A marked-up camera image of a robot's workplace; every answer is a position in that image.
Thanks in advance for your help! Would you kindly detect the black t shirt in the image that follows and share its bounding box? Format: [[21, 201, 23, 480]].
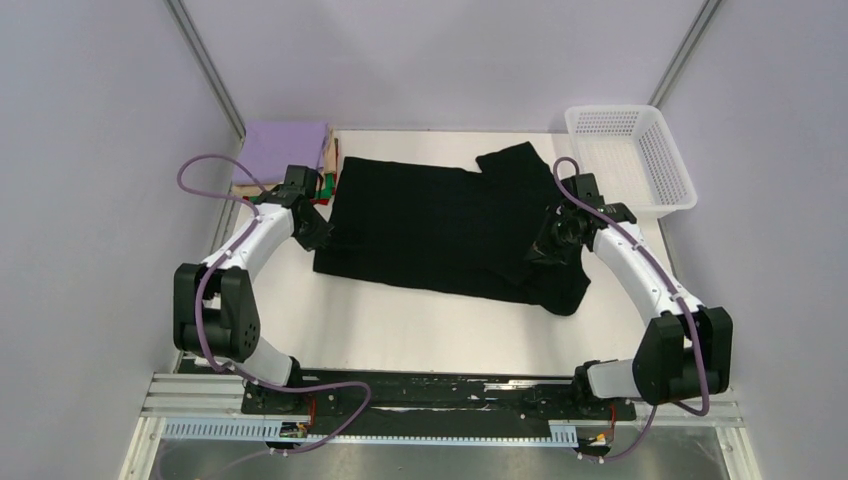
[[313, 142, 591, 316]]

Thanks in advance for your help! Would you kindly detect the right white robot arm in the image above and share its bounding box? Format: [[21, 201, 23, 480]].
[[527, 174, 733, 418]]

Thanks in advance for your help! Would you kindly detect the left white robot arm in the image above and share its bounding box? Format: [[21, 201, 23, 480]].
[[173, 165, 332, 413]]

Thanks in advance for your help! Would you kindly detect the folded red t shirt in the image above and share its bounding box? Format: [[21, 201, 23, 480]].
[[231, 138, 339, 205]]

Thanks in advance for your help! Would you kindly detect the folded green t shirt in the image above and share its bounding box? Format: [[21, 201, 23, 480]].
[[314, 173, 336, 205]]

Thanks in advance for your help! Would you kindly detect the folded purple t shirt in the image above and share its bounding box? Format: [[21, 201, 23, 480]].
[[236, 120, 332, 185]]

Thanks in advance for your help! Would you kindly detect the folded beige t shirt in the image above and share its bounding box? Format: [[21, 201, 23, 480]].
[[231, 122, 338, 204]]

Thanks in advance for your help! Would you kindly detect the white plastic laundry basket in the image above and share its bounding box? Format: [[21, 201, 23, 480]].
[[564, 105, 698, 218]]

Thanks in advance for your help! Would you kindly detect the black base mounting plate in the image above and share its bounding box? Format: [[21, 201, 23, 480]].
[[241, 369, 636, 434]]

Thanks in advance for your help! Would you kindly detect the white slotted cable duct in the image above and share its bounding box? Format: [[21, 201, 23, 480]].
[[161, 418, 579, 448]]

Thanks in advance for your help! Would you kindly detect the aluminium frame rail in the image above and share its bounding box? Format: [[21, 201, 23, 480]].
[[142, 374, 745, 428]]

